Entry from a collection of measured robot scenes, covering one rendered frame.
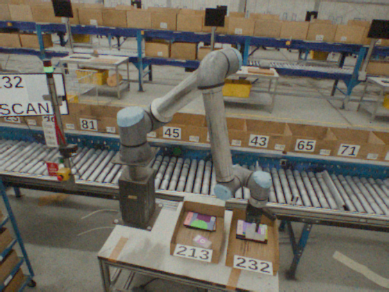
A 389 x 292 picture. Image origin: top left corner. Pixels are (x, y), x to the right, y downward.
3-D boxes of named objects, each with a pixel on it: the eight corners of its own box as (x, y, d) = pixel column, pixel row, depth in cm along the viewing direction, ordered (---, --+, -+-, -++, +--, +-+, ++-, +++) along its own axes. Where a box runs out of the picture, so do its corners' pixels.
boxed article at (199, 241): (205, 254, 158) (206, 248, 156) (192, 245, 163) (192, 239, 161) (211, 247, 162) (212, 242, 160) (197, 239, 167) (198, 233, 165)
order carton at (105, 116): (78, 131, 260) (75, 114, 252) (92, 119, 286) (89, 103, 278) (117, 135, 257) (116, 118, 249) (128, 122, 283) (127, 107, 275)
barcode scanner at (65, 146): (76, 160, 194) (71, 147, 190) (61, 160, 196) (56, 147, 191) (80, 155, 200) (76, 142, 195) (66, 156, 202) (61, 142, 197)
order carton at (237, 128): (201, 143, 251) (201, 126, 243) (203, 130, 277) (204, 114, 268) (244, 148, 248) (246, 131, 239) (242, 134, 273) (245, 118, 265)
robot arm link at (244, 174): (224, 169, 138) (246, 179, 132) (235, 160, 146) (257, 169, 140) (223, 185, 143) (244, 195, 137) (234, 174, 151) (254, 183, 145)
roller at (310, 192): (313, 213, 202) (315, 207, 200) (299, 174, 248) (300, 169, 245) (320, 213, 202) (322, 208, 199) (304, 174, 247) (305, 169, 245)
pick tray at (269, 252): (224, 265, 152) (226, 254, 147) (230, 219, 185) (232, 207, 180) (276, 277, 147) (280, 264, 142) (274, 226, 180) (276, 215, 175)
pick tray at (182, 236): (169, 255, 156) (169, 242, 152) (183, 211, 190) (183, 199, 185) (218, 264, 152) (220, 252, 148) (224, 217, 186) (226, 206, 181)
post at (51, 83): (62, 189, 217) (38, 78, 174) (65, 185, 221) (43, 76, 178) (76, 191, 216) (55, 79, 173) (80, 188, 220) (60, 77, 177)
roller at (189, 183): (183, 197, 210) (183, 192, 208) (192, 162, 256) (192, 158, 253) (189, 198, 210) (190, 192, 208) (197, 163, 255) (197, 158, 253)
